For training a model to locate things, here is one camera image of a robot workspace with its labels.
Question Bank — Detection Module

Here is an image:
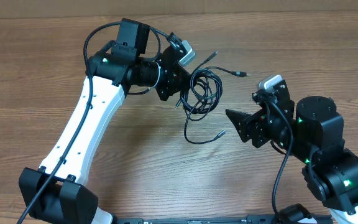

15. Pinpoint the black cable bundle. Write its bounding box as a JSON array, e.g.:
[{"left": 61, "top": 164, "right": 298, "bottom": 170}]
[{"left": 174, "top": 50, "right": 248, "bottom": 145}]

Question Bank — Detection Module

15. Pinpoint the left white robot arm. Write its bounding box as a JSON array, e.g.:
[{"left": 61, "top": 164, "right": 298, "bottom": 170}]
[{"left": 19, "top": 19, "right": 195, "bottom": 223}]

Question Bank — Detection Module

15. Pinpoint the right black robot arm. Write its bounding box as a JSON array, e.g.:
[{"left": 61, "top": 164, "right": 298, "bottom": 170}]
[{"left": 226, "top": 79, "right": 358, "bottom": 223}]

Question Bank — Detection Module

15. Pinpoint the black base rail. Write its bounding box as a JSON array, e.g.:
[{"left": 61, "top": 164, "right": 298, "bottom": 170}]
[{"left": 115, "top": 203, "right": 334, "bottom": 224}]

